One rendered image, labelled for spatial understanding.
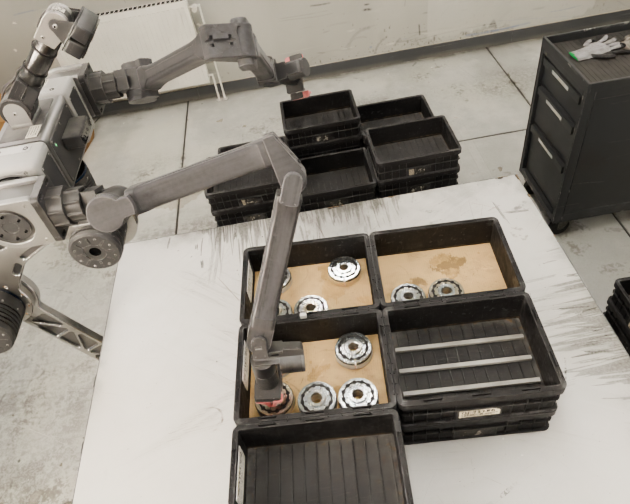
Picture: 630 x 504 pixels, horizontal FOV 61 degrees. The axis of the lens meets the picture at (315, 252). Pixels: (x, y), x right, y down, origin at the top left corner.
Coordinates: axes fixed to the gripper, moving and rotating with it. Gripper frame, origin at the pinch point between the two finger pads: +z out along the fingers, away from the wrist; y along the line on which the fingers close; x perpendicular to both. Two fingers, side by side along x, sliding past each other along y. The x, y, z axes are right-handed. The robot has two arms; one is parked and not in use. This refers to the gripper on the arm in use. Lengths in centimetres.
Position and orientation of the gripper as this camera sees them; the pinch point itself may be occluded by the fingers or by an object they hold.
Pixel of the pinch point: (272, 396)
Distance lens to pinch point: 146.0
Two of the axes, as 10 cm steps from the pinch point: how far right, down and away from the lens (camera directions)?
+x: -10.0, 0.7, 0.2
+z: 0.6, 6.5, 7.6
